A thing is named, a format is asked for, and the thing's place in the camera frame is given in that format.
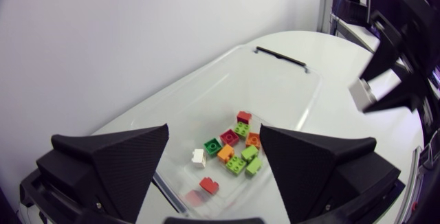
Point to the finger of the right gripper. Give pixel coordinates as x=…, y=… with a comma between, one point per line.
x=383, y=57
x=398, y=97

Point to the dark red toy brick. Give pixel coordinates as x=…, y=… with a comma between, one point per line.
x=229, y=137

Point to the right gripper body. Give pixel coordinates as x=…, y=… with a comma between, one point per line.
x=421, y=45

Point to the dark green toy brick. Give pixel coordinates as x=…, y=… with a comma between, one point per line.
x=212, y=147

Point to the clear plastic container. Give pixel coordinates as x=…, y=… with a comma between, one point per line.
x=261, y=90

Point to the orange toy brick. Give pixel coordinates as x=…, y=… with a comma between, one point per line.
x=253, y=140

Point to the light green toy brick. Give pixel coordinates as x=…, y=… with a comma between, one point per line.
x=253, y=166
x=249, y=153
x=236, y=165
x=242, y=130

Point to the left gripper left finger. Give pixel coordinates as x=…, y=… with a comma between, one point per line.
x=113, y=169

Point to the yellow-orange toy brick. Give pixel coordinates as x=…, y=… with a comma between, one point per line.
x=225, y=153

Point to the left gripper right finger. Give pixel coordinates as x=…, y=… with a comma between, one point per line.
x=309, y=169

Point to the white toy brick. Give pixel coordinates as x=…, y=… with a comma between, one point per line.
x=199, y=158
x=361, y=94

